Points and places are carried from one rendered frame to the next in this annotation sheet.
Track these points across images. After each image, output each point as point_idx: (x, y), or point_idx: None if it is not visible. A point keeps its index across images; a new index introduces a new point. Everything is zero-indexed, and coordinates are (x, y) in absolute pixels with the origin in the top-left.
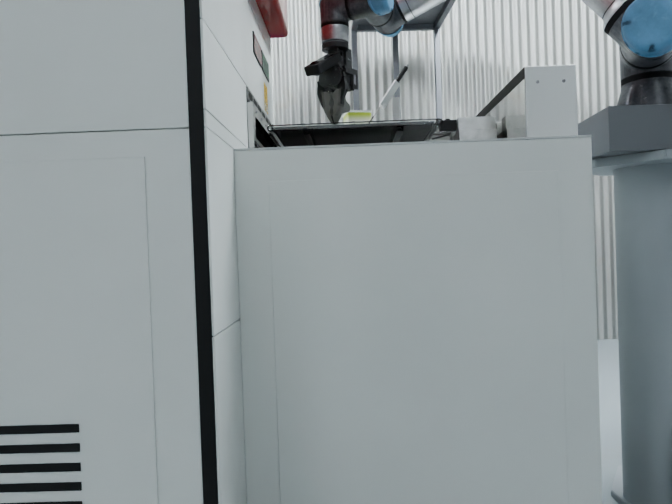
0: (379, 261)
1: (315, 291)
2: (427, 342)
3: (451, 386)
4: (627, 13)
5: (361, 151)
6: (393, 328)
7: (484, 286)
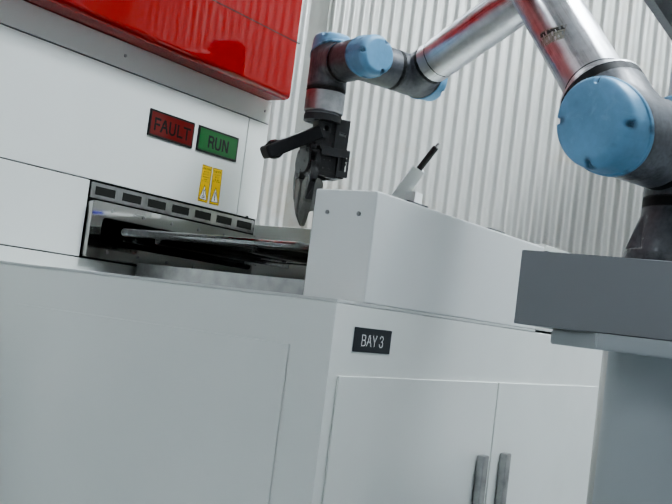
0: (89, 423)
1: (29, 444)
2: None
3: None
4: (561, 106)
5: (98, 281)
6: None
7: (183, 486)
